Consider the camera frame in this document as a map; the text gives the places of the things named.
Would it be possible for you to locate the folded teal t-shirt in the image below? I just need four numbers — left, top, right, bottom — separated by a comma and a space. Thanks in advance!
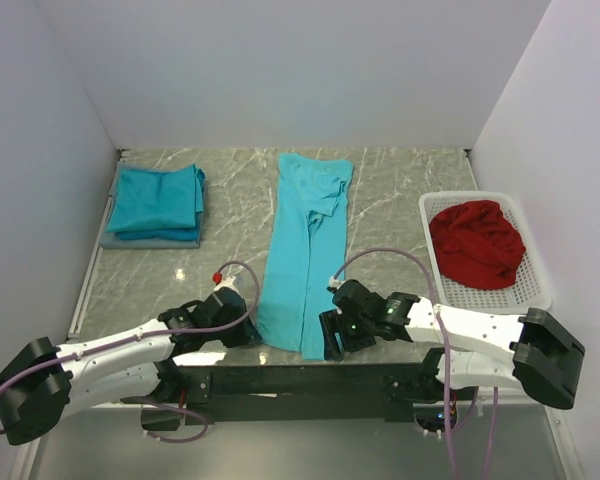
105, 162, 208, 235

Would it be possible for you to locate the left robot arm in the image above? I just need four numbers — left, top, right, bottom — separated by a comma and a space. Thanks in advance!
0, 287, 260, 446

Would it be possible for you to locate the red t-shirt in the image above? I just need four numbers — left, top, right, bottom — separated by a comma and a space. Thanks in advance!
429, 200, 526, 290

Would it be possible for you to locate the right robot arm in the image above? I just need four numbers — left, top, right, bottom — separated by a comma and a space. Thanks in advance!
319, 280, 585, 410

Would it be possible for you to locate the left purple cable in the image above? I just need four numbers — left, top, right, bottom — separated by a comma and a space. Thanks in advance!
0, 260, 261, 436

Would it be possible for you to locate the white plastic basket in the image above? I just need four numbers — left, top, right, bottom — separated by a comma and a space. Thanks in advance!
419, 191, 552, 314

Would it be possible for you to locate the turquoise t-shirt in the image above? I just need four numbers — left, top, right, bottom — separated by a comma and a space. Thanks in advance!
257, 153, 354, 360

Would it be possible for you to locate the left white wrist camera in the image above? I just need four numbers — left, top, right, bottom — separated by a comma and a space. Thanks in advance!
212, 271, 242, 294

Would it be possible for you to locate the black base beam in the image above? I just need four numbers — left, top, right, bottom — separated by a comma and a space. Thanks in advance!
148, 361, 443, 423

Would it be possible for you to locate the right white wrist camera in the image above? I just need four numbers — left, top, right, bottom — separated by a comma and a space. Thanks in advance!
327, 275, 344, 292

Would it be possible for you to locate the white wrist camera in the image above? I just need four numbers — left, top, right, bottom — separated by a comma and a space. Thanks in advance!
327, 275, 344, 292
212, 271, 242, 294

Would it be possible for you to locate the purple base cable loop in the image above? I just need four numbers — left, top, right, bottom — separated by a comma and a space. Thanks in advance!
142, 399, 210, 445

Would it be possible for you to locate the folded grey t-shirt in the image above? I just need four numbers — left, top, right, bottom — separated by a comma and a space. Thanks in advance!
98, 159, 211, 250

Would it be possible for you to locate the folded blue t-shirt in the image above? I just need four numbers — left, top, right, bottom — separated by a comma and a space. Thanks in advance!
115, 227, 200, 242

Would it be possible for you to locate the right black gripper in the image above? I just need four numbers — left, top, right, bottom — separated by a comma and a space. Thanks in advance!
319, 307, 377, 360

